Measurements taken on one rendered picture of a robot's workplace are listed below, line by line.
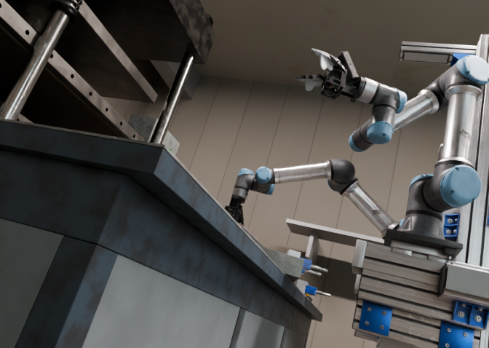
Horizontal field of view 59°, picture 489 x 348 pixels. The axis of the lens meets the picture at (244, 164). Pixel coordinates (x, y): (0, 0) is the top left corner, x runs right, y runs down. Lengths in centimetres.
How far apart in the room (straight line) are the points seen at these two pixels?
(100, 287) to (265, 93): 426
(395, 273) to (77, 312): 110
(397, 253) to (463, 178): 31
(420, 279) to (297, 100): 336
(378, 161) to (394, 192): 33
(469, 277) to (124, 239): 102
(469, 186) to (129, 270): 110
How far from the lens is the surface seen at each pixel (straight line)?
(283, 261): 127
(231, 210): 209
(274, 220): 409
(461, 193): 144
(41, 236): 58
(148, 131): 224
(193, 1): 219
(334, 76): 142
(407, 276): 146
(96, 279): 55
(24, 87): 148
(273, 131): 446
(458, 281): 136
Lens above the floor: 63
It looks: 20 degrees up
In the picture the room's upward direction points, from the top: 17 degrees clockwise
